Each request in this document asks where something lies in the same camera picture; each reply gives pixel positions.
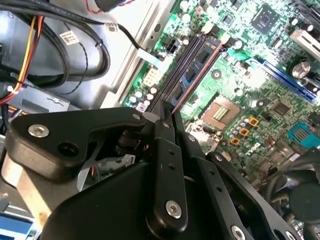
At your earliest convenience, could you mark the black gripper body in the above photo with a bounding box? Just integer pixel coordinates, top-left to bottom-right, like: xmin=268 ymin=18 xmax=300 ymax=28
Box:
xmin=40 ymin=161 xmax=218 ymax=240

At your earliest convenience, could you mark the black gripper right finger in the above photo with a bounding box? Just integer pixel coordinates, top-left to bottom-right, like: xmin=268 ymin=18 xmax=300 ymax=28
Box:
xmin=172 ymin=109 xmax=302 ymax=240

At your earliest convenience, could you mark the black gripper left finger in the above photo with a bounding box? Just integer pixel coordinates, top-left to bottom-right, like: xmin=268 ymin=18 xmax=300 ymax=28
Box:
xmin=4 ymin=99 xmax=189 ymax=235

